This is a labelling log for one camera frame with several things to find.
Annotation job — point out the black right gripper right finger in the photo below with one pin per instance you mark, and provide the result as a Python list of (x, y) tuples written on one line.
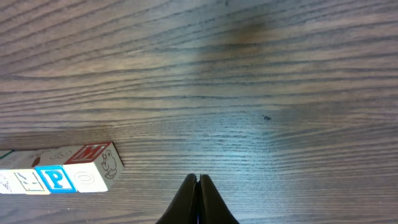
[(212, 208)]

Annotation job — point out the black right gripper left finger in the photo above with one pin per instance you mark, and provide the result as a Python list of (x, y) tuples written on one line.
[(183, 207)]

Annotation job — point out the green Z wooden block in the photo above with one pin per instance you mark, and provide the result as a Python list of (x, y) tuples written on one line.
[(94, 167)]

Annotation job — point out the blue P wooden block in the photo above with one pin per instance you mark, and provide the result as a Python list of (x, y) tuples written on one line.
[(51, 169)]

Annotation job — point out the yellow front wooden block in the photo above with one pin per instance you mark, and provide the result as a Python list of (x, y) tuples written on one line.
[(28, 164)]

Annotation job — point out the red letter wooden block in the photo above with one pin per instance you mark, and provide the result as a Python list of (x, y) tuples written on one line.
[(15, 182)]

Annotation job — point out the white M wooden block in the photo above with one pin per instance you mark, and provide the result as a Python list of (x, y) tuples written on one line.
[(5, 153)]

